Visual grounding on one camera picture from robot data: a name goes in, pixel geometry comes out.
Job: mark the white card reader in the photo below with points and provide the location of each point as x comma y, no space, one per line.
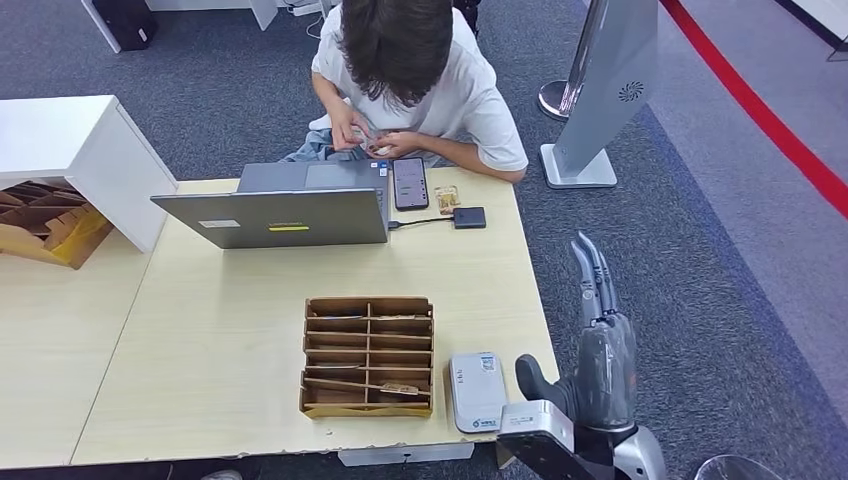
478,392

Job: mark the red barrier belt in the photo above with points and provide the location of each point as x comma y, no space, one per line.
748,99

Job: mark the small pale packet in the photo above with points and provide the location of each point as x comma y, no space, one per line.
382,150

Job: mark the black adapter box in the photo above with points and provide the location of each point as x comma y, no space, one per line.
470,218

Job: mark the white shoe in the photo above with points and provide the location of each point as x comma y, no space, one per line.
222,476

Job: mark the grey laptop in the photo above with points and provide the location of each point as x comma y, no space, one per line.
285,218

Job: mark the person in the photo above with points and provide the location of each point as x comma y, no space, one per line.
411,73

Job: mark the person's left forearm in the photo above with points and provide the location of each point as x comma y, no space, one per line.
470,159

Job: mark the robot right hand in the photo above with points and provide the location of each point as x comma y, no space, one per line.
606,378

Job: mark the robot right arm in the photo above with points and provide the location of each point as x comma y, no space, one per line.
639,457

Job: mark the white desk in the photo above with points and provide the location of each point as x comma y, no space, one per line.
825,16
262,10

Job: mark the cardboard slotted organizer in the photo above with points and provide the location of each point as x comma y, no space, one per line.
53,228

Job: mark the clear dome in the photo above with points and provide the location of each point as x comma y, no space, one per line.
736,470

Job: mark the person's right forearm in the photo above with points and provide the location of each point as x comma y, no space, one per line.
329,93

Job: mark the person's left hand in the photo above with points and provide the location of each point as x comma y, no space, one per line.
401,144

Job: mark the chrome stanchion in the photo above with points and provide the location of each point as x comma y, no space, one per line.
552,99

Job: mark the small yellow patterned card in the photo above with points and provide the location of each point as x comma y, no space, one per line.
448,199

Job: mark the white cabinet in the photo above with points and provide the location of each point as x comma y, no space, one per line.
73,146

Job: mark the person's right hand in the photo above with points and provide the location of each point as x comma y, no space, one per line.
348,126

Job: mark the silver kiosk stand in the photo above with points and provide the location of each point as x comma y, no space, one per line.
608,93

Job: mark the wooden card organizer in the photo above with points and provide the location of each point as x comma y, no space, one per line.
368,358

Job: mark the white table bracket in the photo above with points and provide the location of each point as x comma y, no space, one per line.
405,455

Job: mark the black smartphone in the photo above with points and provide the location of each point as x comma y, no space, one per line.
411,184

